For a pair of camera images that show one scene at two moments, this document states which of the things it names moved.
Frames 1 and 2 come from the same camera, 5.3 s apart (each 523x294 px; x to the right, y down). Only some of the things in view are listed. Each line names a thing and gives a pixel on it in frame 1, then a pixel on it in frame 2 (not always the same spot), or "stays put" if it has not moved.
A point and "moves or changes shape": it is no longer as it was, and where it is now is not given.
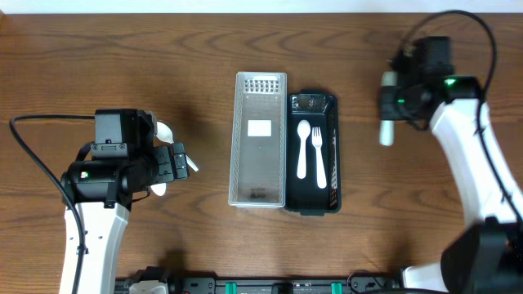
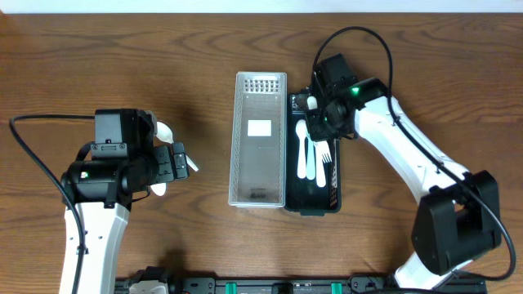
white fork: (386, 127) moves or changes shape
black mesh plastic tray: (320, 109) stays put
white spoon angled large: (164, 132) stays put
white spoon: (303, 130) stays put
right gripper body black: (392, 103) to (320, 121)
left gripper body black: (179, 161) stays put
